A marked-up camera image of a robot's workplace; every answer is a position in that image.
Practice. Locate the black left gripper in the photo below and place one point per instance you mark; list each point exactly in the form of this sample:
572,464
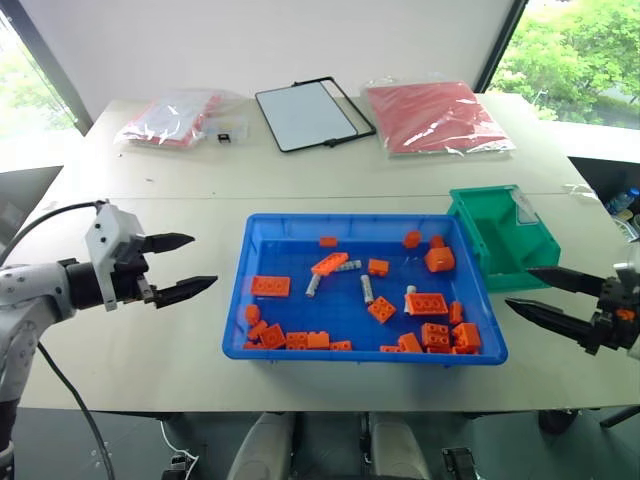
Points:
129,280

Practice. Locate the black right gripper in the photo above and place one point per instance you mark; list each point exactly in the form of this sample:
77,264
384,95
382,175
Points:
617,315

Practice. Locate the green plastic bin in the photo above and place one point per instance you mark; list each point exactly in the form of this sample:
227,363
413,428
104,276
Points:
500,245

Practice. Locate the flat orange studded plate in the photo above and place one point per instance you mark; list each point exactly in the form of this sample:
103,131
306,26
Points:
270,286

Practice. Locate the clear plastic scrap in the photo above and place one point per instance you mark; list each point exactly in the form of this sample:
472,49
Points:
580,192

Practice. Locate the clear water bottle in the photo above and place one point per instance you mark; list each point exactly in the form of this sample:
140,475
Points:
624,199

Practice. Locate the black table leg bar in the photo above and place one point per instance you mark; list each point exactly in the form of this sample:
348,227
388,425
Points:
620,416

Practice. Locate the blue plastic tray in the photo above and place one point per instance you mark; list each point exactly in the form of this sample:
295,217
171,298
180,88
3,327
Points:
300,310

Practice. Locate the small black clip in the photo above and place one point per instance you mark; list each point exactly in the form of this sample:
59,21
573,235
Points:
223,138

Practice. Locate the clear bag with papers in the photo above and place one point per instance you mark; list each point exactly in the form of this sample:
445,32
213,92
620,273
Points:
170,120

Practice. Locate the orange 2x2 plastic toy brick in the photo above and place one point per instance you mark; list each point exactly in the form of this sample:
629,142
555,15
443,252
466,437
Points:
382,310

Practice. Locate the black-framed whiteboard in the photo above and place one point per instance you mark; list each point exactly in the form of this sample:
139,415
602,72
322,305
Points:
307,112

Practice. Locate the white rounded robot leg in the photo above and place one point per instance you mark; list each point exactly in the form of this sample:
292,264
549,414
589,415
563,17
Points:
262,447
400,452

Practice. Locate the red sheets in clear bag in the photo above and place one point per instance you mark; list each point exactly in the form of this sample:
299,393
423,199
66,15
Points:
435,117

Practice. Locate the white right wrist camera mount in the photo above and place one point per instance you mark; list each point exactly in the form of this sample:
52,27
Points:
633,260

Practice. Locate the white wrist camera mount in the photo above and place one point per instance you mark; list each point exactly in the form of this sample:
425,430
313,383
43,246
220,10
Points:
107,225
633,260

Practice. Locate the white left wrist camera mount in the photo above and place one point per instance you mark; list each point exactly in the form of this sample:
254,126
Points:
107,225

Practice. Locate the black floor bracket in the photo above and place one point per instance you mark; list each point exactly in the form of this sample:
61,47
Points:
460,465

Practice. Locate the black window frame post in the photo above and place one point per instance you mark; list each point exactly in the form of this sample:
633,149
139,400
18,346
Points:
55,65
500,45

